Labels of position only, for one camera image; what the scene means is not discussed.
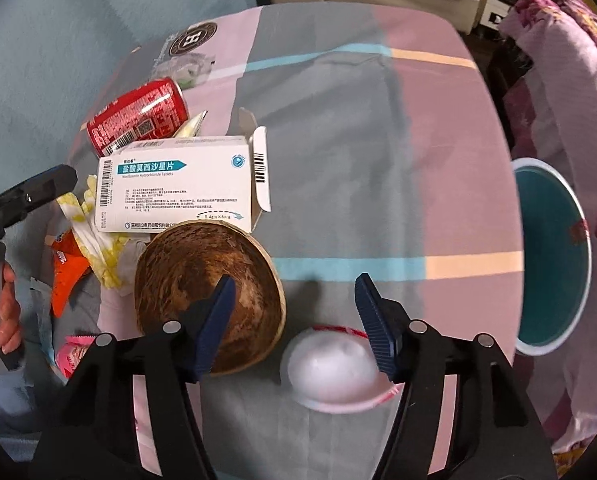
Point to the pink snack wrapper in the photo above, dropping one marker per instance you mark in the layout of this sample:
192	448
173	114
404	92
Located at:
71	355

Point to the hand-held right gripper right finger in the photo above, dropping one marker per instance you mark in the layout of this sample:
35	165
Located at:
376	320

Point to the clear bag with round logo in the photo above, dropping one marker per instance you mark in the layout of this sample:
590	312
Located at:
193	40

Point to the light blue curtain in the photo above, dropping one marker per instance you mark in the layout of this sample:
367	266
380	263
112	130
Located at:
53	35

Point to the brown coconut shell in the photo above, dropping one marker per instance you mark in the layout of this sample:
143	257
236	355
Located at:
193	270

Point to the yellow printed napkin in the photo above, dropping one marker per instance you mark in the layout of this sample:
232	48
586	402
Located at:
103	255

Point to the red soda can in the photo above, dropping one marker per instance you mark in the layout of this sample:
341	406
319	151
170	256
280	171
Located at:
138	110

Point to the pink floral blanket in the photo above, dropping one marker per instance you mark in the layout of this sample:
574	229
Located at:
568	110

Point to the teal trash bin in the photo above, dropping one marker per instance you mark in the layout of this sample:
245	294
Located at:
548	240

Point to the orange snack wrapper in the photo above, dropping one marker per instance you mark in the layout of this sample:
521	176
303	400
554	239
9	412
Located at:
66	280

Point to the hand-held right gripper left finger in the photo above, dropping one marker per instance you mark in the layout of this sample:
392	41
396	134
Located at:
218	320

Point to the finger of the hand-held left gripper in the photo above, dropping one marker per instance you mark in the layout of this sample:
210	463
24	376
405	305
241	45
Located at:
48	185

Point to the white medicine box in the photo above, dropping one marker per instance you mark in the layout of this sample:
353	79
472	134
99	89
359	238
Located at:
178	185

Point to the person's left hand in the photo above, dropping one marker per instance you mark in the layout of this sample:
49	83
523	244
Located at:
7	310

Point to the small pale sachet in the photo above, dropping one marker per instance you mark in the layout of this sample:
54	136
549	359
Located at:
191	127

